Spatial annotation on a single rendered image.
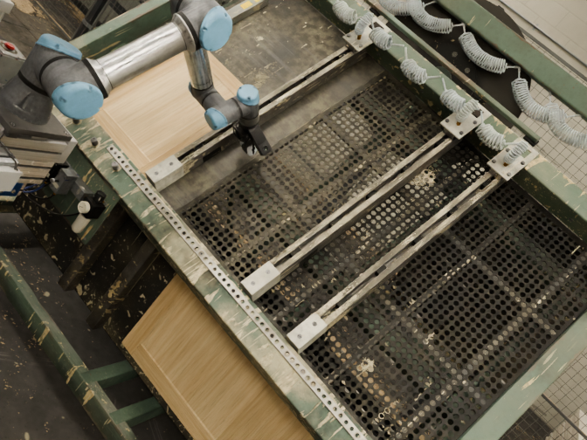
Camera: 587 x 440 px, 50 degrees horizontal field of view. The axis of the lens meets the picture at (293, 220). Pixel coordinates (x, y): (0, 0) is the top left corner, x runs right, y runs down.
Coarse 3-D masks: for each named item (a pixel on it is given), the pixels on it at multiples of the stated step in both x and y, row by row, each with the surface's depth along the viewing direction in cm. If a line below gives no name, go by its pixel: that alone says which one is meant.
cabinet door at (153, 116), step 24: (144, 72) 257; (168, 72) 258; (216, 72) 259; (120, 96) 251; (144, 96) 252; (168, 96) 253; (192, 96) 253; (120, 120) 246; (144, 120) 246; (168, 120) 247; (192, 120) 248; (120, 144) 240; (144, 144) 241; (168, 144) 242; (144, 168) 236
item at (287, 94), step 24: (360, 24) 253; (384, 24) 264; (360, 48) 258; (312, 72) 256; (336, 72) 262; (288, 96) 249; (264, 120) 249; (192, 144) 236; (216, 144) 237; (168, 168) 230; (192, 168) 238
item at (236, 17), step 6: (246, 0) 277; (252, 0) 277; (264, 0) 277; (234, 6) 274; (240, 6) 275; (252, 6) 275; (258, 6) 278; (264, 6) 281; (228, 12) 273; (234, 12) 273; (240, 12) 273; (246, 12) 275; (252, 12) 278; (234, 18) 272; (240, 18) 275; (132, 78) 255
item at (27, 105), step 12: (12, 84) 172; (24, 84) 171; (0, 96) 173; (12, 96) 172; (24, 96) 172; (36, 96) 173; (48, 96) 175; (12, 108) 172; (24, 108) 174; (36, 108) 174; (48, 108) 177; (36, 120) 176
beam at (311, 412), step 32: (96, 128) 239; (96, 160) 233; (128, 160) 234; (128, 192) 227; (160, 224) 222; (192, 256) 217; (192, 288) 217; (224, 288) 212; (224, 320) 206; (256, 352) 202; (288, 384) 198; (320, 416) 193; (352, 416) 194
